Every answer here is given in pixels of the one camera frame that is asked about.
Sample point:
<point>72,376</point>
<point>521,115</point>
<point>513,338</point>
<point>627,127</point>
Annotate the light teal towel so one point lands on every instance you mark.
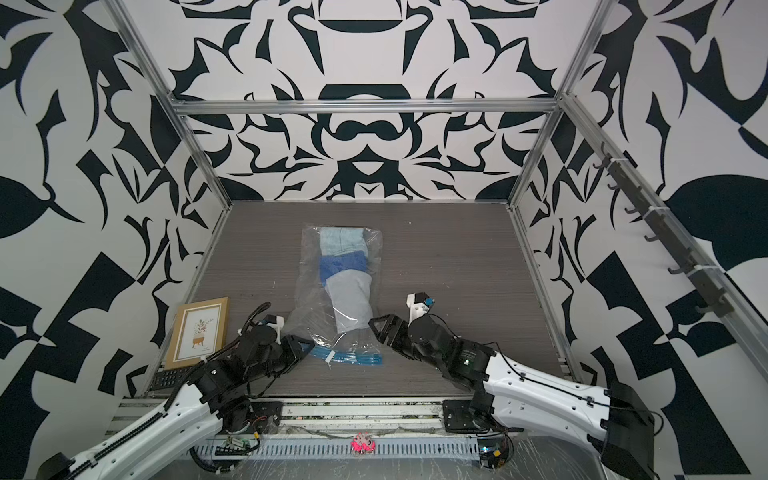
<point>338,241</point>

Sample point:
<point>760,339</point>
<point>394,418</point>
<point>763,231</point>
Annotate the wooden picture frame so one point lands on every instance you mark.
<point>199,331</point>

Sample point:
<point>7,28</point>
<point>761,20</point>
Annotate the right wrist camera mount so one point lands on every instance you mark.
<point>419,304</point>

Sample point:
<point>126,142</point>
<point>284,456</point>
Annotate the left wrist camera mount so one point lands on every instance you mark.
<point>276,323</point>

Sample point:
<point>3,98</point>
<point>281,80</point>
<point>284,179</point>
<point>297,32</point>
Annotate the clear vacuum bag blue zip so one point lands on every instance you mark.
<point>312,317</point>

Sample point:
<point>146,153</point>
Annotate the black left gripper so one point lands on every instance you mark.
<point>296,348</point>

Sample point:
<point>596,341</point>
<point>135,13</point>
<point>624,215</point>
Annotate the grey wall hook rack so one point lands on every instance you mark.
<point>689,258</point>

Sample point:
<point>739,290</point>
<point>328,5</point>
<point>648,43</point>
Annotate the pink toy on rail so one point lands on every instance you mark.
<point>363,443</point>

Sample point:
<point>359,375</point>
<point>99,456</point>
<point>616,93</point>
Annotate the grey towel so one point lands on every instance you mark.
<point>349,292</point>

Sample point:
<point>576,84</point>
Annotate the white slotted cable duct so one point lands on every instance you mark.
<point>459,448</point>

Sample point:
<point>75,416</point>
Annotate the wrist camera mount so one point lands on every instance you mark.
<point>276,323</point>
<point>419,304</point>

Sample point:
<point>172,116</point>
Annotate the green circuit board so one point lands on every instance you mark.
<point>494,453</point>

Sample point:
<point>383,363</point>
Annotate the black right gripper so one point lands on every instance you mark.
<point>389,322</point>

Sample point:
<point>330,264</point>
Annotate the black remote control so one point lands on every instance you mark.
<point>168,379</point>

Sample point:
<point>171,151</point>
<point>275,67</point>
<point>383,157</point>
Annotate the blue towel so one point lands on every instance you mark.
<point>330,265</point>

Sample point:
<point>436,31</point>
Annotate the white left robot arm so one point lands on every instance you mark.
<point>159,437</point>

